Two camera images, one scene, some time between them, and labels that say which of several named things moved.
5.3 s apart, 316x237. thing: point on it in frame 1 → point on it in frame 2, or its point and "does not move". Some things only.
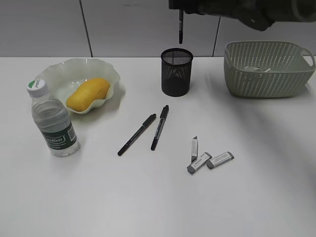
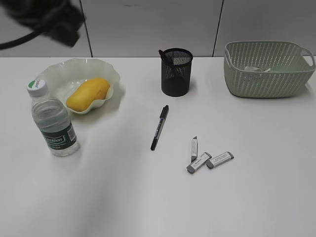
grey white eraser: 199,162 does not move
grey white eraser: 219,159 does not move
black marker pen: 163,115 does not move
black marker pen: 150,120 → 166,58
